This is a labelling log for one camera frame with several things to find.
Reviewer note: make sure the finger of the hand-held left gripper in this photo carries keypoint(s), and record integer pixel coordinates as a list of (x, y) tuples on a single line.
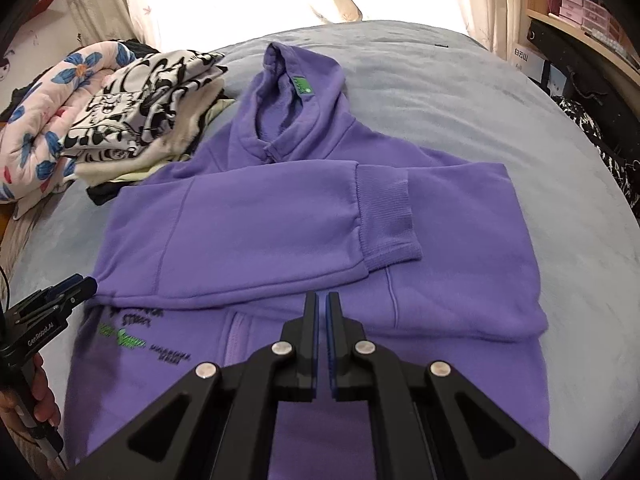
[(75, 294), (67, 282)]

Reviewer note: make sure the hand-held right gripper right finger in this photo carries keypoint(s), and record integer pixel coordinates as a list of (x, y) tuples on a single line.
[(334, 340)]

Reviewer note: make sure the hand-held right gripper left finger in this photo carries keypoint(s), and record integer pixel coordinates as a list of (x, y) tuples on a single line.
[(310, 340)]

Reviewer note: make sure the purple zip hoodie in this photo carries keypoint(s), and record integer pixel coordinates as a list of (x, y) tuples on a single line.
[(280, 220)]

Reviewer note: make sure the person's left hand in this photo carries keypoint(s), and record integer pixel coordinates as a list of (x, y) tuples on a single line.
[(47, 400)]

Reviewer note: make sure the pink floral quilt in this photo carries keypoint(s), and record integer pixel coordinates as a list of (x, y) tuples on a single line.
[(35, 125)]

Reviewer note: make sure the cream folded garment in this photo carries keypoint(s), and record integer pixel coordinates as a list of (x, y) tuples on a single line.
[(170, 145)]

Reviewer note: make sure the black white printed folded garment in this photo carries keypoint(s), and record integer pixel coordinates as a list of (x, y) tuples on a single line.
[(125, 110)]

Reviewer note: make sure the dark cloth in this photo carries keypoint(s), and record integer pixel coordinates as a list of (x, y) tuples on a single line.
[(137, 47)]

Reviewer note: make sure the grey-blue bed blanket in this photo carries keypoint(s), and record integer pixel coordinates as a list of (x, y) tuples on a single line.
[(500, 110)]

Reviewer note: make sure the white cardboard box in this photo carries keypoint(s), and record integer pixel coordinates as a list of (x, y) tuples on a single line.
[(527, 67)]

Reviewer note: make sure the pink drawer organizer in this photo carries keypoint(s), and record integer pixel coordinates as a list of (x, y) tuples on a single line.
[(585, 12)]

